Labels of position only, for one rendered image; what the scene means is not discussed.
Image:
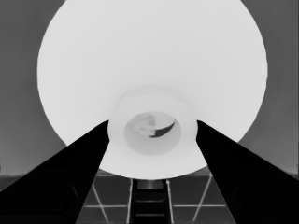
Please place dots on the small white toothed gear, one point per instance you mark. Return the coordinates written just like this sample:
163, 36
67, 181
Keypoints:
143, 127

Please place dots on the large thick white disc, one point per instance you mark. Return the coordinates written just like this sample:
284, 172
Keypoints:
149, 46

